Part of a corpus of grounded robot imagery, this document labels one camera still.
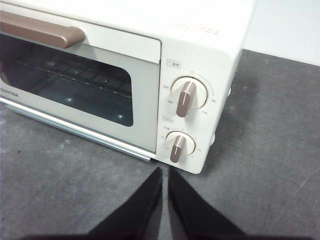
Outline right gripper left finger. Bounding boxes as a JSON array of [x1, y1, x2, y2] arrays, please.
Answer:
[[87, 167, 164, 240]]

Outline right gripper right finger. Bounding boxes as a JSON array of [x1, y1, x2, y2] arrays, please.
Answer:
[[167, 169, 248, 240]]

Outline glass-window oven door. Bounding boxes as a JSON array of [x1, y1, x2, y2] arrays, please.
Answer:
[[0, 4, 162, 153]]

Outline taupe oven door handle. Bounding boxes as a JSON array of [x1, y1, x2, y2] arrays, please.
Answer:
[[0, 17, 86, 50]]

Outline taupe oven knob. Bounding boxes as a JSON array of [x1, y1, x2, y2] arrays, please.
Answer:
[[171, 75, 209, 118], [164, 129, 197, 164]]

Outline silver oven crumb tray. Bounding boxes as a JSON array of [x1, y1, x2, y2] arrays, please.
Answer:
[[0, 102, 153, 163]]

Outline white Toshiba toaster oven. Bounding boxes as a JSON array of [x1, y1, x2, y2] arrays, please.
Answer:
[[0, 0, 258, 175]]

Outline oven wire rack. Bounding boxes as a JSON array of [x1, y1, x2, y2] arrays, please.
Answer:
[[32, 53, 133, 99]]

